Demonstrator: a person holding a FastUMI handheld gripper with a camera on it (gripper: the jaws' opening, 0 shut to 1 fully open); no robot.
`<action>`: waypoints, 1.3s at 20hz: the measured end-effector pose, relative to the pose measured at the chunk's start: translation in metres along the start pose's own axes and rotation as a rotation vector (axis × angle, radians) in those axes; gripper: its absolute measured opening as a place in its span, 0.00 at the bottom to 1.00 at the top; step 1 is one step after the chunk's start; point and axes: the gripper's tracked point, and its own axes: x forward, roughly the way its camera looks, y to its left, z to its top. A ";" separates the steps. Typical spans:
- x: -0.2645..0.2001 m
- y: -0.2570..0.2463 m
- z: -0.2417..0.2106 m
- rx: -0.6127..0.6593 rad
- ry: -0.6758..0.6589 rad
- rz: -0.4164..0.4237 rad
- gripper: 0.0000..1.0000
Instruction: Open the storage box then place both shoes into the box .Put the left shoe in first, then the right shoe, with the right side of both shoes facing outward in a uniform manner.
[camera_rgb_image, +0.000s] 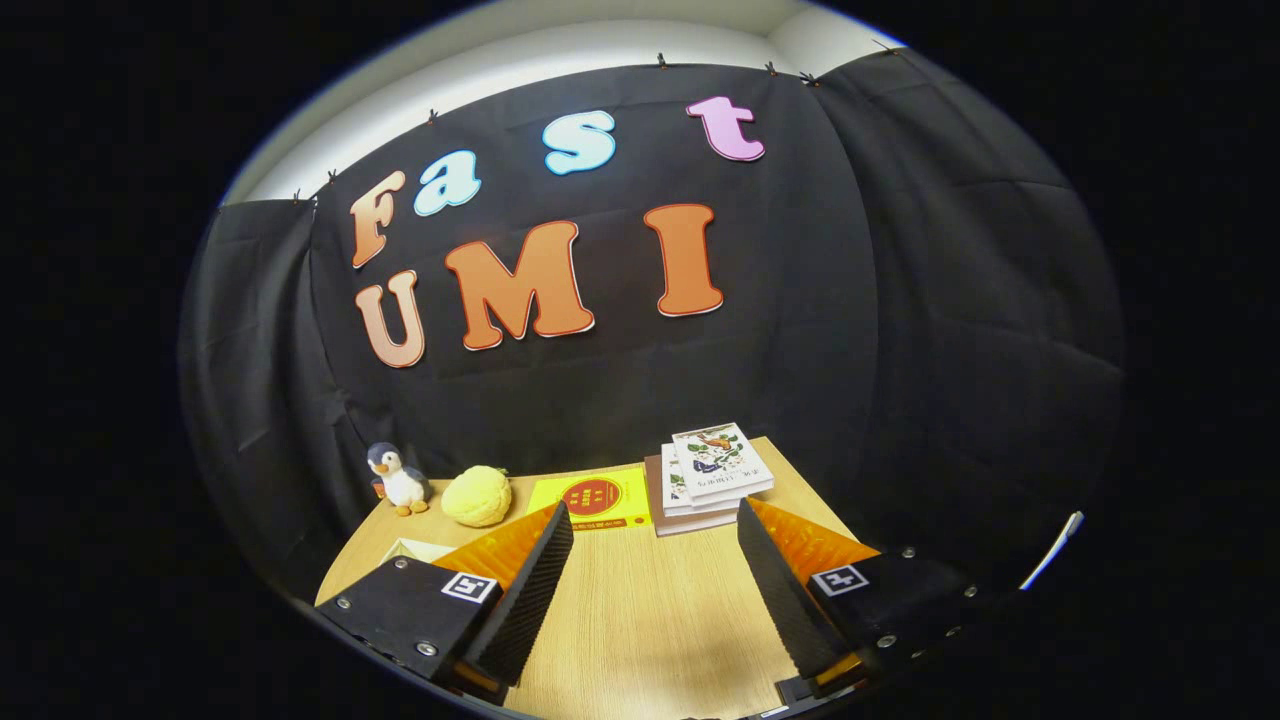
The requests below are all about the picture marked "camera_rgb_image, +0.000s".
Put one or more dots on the white illustrated book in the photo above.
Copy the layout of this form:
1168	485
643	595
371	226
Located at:
675	490
720	460

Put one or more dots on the penguin plush toy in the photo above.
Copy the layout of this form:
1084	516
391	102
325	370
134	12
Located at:
402	485

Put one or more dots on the yellow book with red circle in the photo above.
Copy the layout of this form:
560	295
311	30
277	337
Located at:
600	497

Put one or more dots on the black backdrop cloth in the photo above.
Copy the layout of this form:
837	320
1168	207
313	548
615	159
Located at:
850	350

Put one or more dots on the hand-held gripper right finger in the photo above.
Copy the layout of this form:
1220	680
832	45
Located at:
790	600

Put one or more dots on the cream fabric storage box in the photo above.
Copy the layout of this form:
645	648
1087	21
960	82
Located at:
420	550

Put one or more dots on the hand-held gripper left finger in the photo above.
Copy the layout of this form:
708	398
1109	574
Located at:
525	600

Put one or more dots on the yellow round plush ball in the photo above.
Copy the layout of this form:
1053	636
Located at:
477	497

